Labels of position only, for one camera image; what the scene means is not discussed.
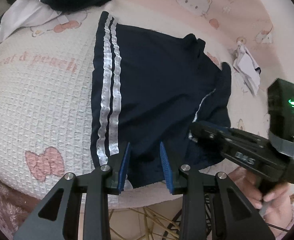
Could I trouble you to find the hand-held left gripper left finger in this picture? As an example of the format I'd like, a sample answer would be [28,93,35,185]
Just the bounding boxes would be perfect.
[13,142,131,240]

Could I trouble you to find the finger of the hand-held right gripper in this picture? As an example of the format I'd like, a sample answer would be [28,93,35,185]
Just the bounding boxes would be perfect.
[218,127,270,144]
[188,121,228,155]

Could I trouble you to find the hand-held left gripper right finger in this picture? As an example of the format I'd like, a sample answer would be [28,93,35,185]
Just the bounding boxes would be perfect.
[159,141,275,240]

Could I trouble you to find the navy shorts with white stripes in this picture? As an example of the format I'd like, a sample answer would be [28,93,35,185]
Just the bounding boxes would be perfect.
[90,11,232,189]

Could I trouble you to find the person's right forearm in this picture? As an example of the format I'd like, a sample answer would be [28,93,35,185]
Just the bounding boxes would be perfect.
[263,192,294,239]

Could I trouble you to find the person's right hand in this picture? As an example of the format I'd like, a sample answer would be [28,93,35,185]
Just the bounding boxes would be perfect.
[246,170,293,217]

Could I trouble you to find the small white crumpled cloth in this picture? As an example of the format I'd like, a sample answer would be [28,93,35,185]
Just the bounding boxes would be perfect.
[232,44,262,96]

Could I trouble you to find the white pink cat print blanket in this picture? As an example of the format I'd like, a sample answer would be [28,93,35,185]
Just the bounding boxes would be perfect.
[0,0,294,209]

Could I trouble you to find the pink fuzzy blanket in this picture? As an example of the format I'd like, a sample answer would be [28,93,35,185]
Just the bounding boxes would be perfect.
[0,168,46,233]

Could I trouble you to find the white garment with navy trim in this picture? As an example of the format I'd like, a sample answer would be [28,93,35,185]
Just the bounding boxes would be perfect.
[0,0,69,44]

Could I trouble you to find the gold wire rack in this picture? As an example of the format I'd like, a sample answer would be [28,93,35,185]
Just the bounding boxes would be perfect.
[109,201,185,240]

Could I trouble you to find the black metal wire frame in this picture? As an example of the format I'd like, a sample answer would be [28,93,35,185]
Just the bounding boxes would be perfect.
[166,192,214,240]

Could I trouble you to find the black cable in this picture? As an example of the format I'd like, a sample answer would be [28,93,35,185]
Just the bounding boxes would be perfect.
[265,221,290,231]

